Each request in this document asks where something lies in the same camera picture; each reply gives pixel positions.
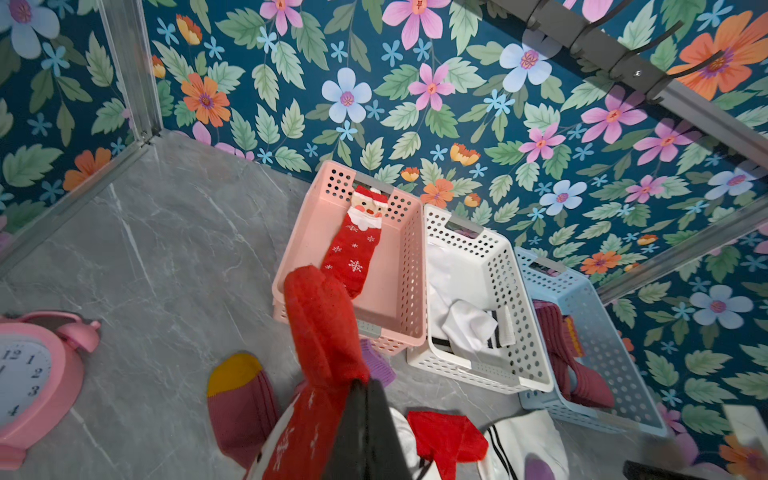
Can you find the black hook rail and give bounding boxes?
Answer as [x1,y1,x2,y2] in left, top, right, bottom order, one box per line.
[495,0,725,104]

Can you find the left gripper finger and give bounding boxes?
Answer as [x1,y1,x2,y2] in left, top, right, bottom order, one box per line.
[322,380,412,480]

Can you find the red santa sock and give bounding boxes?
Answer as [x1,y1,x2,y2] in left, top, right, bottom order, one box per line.
[246,265,370,479]
[321,185,389,299]

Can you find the white plastic basket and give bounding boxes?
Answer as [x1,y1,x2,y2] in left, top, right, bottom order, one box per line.
[406,205,554,394]

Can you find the white sock black stripes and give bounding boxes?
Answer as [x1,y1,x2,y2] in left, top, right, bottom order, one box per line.
[487,305,516,349]

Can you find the red plain sock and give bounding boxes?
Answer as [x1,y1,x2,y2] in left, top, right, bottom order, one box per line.
[407,411,489,480]

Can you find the maroon sock yellow toe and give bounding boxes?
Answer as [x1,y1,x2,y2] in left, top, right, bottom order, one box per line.
[207,352,280,469]

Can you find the blue plastic basket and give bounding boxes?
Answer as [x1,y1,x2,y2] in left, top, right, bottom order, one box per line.
[514,247,668,437]

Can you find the pink plastic basket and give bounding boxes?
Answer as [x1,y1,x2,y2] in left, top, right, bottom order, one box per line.
[272,161,427,356]

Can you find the maroon sock purple toe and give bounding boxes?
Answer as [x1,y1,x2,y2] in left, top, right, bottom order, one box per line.
[533,300,615,408]

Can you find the pink alarm clock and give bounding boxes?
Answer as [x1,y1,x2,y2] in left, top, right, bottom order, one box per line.
[1,310,101,471]

